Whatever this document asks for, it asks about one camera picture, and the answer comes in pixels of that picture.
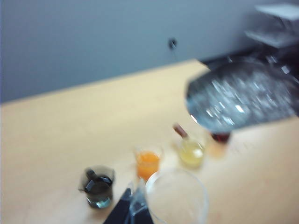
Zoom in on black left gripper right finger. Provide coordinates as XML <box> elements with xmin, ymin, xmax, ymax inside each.
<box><xmin>128</xmin><ymin>179</ymin><xmax>154</xmax><ymax>224</ymax></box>

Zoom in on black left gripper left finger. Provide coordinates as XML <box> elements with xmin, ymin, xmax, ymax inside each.
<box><xmin>102</xmin><ymin>188</ymin><xmax>133</xmax><ymax>224</ymax></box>

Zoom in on stainless steel ice scoop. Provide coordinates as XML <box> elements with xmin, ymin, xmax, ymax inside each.
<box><xmin>184</xmin><ymin>55</ymin><xmax>299</xmax><ymax>131</ymax></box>

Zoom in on clear ice cubes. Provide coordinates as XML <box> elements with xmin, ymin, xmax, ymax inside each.
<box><xmin>198</xmin><ymin>70</ymin><xmax>288</xmax><ymax>124</ymax></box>

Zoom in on white desk riser stand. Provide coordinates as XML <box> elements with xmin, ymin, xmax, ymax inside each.
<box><xmin>254</xmin><ymin>3</ymin><xmax>299</xmax><ymax>23</ymax></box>
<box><xmin>244</xmin><ymin>29</ymin><xmax>299</xmax><ymax>49</ymax></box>

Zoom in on smoked grey glass cup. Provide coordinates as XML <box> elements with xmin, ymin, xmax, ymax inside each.
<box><xmin>78</xmin><ymin>165</ymin><xmax>116</xmax><ymax>209</ymax></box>

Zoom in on clear stemmed wine glass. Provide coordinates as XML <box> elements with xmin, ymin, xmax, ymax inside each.
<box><xmin>144</xmin><ymin>167</ymin><xmax>209</xmax><ymax>224</ymax></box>

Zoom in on glass cup with orange juice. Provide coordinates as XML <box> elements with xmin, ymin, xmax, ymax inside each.
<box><xmin>133</xmin><ymin>144</ymin><xmax>164</xmax><ymax>182</ymax></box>

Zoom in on amber glass cup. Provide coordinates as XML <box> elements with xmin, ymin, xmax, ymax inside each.
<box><xmin>210</xmin><ymin>132</ymin><xmax>232</xmax><ymax>143</ymax></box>

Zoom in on glass cup with wooden handle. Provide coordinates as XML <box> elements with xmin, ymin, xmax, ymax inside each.
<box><xmin>172</xmin><ymin>123</ymin><xmax>207</xmax><ymax>169</ymax></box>

